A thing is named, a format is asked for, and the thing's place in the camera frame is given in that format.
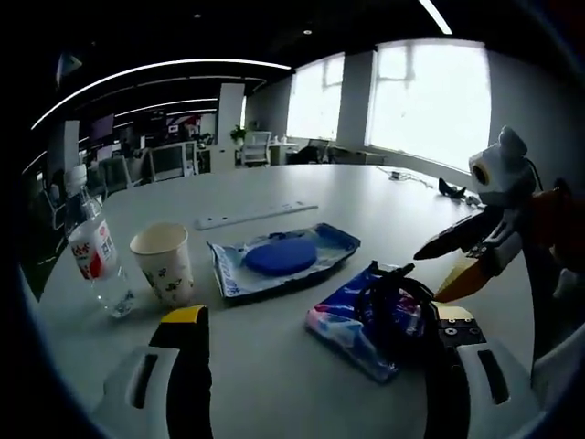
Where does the long curved ceiling light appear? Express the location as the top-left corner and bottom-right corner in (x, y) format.
(30, 58), (293, 130)

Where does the white office chair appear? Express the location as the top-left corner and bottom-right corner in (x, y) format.
(241, 131), (272, 166)

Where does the small black object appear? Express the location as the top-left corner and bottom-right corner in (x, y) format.
(438, 177), (468, 199)

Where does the wide window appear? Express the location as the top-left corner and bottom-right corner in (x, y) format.
(367, 39), (491, 174)

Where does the printed paper cup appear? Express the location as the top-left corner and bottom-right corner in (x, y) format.
(129, 221), (196, 308)

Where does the white charger cable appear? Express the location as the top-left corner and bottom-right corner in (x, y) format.
(376, 166), (433, 189)

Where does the white table socket strip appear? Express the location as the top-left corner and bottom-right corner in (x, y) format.
(196, 200), (319, 231)

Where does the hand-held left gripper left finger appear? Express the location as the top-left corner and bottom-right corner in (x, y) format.
(93, 305), (214, 439)

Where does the short ceiling light strip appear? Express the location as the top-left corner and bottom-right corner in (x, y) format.
(417, 0), (454, 36)

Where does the clear water bottle red label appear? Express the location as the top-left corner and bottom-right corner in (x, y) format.
(62, 165), (136, 319)

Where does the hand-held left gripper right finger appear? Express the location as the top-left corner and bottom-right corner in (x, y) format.
(423, 301), (546, 439)

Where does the narrow window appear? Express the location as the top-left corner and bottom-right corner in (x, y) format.
(287, 53), (345, 141)

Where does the small blue snack packet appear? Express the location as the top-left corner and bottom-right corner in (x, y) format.
(304, 262), (436, 386)

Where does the wall screen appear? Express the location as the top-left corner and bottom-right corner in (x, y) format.
(90, 113), (115, 142)

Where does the dark office chair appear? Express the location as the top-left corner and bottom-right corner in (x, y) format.
(303, 138), (331, 166)

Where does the black cable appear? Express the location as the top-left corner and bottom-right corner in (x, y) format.
(353, 260), (436, 363)

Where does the white round table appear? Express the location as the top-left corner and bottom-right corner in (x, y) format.
(32, 163), (537, 439)

